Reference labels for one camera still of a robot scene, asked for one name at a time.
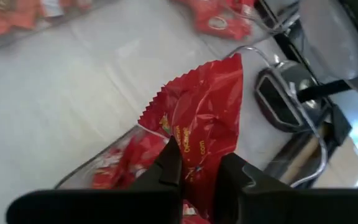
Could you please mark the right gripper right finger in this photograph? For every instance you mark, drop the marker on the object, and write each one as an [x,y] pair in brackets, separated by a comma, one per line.
[275,205]

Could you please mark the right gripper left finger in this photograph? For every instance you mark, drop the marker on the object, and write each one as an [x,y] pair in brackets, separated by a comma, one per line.
[104,207]

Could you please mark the red Skittles bag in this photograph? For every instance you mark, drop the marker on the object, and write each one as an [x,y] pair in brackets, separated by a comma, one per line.
[194,217]
[210,102]
[107,174]
[145,152]

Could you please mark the red KitKat bar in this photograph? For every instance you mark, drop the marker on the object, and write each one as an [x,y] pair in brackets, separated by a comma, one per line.
[239,2]
[225,25]

